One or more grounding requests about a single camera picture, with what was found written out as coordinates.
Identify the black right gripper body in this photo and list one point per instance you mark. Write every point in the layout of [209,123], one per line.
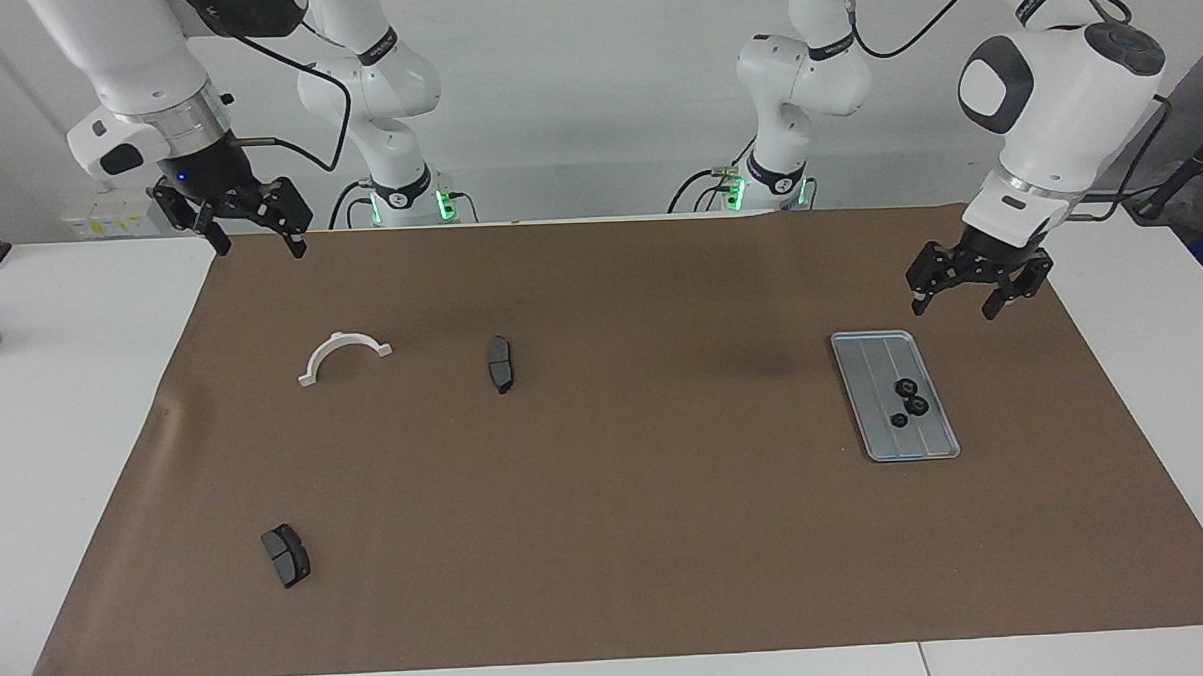
[211,187]

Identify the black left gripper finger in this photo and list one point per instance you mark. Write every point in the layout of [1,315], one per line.
[925,277]
[1020,291]

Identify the white wall socket box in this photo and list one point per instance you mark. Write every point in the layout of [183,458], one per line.
[107,217]

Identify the short stacked grey brake pad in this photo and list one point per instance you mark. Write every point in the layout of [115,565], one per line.
[286,555]

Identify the large black bearing gear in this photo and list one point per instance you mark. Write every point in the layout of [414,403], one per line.
[904,387]
[917,404]

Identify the long grey brake pad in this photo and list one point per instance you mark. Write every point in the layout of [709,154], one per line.
[500,364]

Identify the white semicircular plastic bracket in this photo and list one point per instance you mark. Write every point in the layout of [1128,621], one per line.
[324,350]

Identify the silver metal tray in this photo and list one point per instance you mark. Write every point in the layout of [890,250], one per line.
[873,364]

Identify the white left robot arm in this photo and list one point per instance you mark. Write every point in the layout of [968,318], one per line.
[1063,92]

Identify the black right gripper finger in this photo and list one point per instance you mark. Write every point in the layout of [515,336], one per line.
[216,236]
[297,224]

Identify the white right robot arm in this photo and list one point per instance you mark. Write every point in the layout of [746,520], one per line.
[132,64]

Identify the black stand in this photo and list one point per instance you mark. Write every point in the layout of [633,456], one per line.
[1201,157]

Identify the brown paper table mat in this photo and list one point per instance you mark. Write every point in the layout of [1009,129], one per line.
[618,528]

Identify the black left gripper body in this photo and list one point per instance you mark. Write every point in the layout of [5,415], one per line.
[989,259]

